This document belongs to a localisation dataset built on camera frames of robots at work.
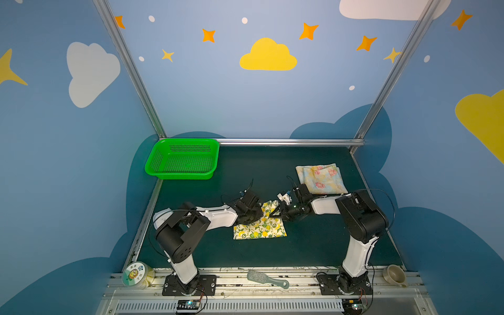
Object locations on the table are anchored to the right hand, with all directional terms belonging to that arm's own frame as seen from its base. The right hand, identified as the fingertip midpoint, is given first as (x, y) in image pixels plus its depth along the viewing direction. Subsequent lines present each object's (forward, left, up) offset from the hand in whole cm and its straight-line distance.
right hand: (274, 215), depth 93 cm
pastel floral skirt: (+23, -26, +1) cm, 35 cm away
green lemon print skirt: (-7, +3, +2) cm, 8 cm away
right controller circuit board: (-34, -29, -2) cm, 45 cm away
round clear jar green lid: (-30, +49, +9) cm, 58 cm away
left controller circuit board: (-37, +31, 0) cm, 49 cm away
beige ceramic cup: (-22, -48, 0) cm, 52 cm away
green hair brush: (-27, +5, +1) cm, 27 cm away
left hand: (0, +4, +2) cm, 4 cm away
